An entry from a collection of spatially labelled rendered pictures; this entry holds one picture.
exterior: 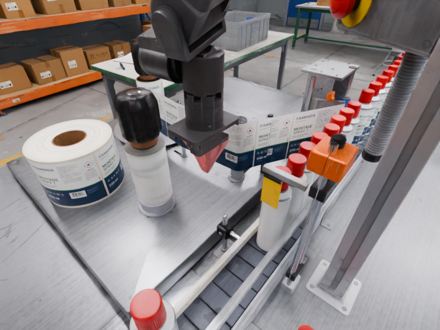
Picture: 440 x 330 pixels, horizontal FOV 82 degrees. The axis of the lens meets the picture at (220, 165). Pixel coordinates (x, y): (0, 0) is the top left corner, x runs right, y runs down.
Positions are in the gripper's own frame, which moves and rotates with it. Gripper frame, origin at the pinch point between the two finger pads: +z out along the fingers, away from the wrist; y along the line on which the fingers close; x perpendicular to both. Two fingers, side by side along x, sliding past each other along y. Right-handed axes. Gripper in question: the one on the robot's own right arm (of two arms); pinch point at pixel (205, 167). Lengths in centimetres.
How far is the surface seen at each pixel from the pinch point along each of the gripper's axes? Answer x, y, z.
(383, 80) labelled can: 13, -69, 0
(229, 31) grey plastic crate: -117, -155, 16
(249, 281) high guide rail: 15.3, 6.6, 11.3
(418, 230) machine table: 38, -39, 24
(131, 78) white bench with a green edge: -122, -62, 31
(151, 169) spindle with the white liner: -12.9, 2.9, 5.8
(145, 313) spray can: 11.9, 21.9, -1.0
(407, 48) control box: 20.8, -10.2, -21.7
